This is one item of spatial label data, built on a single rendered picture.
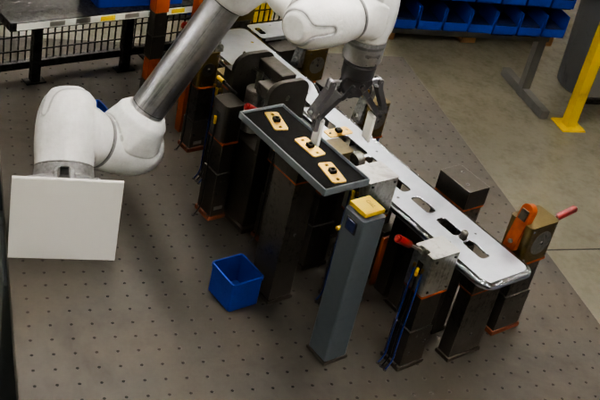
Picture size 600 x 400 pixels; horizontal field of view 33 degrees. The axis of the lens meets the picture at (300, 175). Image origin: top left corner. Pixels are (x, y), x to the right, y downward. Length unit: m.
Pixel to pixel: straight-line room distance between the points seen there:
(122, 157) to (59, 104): 0.24
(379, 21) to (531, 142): 3.31
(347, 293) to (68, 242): 0.76
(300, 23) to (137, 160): 0.94
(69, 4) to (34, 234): 0.90
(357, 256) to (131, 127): 0.77
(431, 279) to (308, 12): 0.75
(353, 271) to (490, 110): 3.30
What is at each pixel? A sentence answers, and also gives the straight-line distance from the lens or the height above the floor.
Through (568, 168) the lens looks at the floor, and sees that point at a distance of 5.31.
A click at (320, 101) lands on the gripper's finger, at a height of 1.37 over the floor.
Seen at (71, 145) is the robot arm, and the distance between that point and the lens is 2.70.
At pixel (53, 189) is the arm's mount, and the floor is 0.92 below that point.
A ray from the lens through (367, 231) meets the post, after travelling 2.35.
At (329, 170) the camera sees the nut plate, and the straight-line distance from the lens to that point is 2.42.
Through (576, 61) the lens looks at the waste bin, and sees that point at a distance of 6.06.
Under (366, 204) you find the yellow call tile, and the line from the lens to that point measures 2.35.
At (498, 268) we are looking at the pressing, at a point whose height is 1.00.
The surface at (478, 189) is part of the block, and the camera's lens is 2.80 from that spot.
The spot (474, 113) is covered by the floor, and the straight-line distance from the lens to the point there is 5.53.
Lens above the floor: 2.42
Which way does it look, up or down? 32 degrees down
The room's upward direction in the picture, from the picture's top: 13 degrees clockwise
